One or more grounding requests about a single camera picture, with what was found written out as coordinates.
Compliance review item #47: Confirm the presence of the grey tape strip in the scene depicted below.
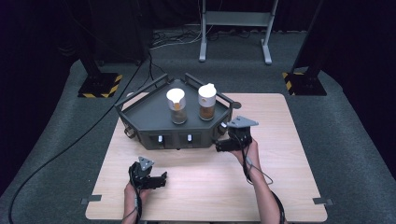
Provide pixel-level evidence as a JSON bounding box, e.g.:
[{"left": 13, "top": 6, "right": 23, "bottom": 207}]
[
  {"left": 80, "top": 194, "right": 103, "bottom": 206},
  {"left": 312, "top": 196, "right": 334, "bottom": 206}
]

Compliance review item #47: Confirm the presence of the bundle of floor cables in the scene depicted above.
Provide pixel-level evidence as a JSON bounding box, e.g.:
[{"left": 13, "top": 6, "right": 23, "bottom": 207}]
[{"left": 150, "top": 28, "right": 204, "bottom": 50}]

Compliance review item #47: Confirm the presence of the black post with striped base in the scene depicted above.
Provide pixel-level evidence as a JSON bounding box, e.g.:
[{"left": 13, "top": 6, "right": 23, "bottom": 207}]
[
  {"left": 281, "top": 0, "right": 329, "bottom": 97},
  {"left": 62, "top": 0, "right": 124, "bottom": 99}
]

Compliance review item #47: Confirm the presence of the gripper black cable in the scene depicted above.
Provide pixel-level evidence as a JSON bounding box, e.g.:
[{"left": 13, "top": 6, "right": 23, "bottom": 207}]
[
  {"left": 236, "top": 135, "right": 287, "bottom": 224},
  {"left": 120, "top": 162, "right": 144, "bottom": 224}
]

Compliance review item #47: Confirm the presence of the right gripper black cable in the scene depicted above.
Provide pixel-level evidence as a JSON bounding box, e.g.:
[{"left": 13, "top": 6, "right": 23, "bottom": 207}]
[{"left": 236, "top": 135, "right": 287, "bottom": 224}]

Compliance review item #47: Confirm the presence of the grey metal stand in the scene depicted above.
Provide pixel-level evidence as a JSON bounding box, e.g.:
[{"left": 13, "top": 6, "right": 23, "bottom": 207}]
[{"left": 198, "top": 0, "right": 280, "bottom": 66}]

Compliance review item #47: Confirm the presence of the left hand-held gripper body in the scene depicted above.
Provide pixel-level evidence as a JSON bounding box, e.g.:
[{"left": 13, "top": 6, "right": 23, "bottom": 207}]
[{"left": 128, "top": 156, "right": 157, "bottom": 190}]

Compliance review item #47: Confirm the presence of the open-lid white-capped spice jar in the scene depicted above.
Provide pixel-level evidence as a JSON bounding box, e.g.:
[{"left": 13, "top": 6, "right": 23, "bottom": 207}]
[{"left": 165, "top": 88, "right": 189, "bottom": 126}]

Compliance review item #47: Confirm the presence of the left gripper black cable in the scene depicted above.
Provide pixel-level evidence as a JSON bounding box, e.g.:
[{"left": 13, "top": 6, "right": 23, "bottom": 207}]
[{"left": 120, "top": 162, "right": 144, "bottom": 224}]

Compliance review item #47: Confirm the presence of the dark grey corner rack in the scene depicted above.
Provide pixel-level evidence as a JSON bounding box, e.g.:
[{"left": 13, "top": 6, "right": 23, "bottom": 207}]
[{"left": 114, "top": 73, "right": 243, "bottom": 151}]

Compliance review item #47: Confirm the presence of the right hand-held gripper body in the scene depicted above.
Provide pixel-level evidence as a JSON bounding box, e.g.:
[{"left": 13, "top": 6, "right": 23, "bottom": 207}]
[{"left": 226, "top": 115, "right": 260, "bottom": 147}]

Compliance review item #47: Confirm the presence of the person's left hand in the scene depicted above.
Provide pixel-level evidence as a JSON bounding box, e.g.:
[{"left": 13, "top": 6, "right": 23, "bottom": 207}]
[{"left": 123, "top": 181, "right": 152, "bottom": 203}]

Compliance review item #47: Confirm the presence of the person's right hand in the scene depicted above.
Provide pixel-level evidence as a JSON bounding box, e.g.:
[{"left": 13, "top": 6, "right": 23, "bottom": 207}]
[{"left": 231, "top": 138, "right": 262, "bottom": 172}]

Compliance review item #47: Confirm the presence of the long black floor cable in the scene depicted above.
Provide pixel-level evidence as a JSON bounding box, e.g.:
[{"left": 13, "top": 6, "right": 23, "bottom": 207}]
[{"left": 7, "top": 50, "right": 154, "bottom": 224}]

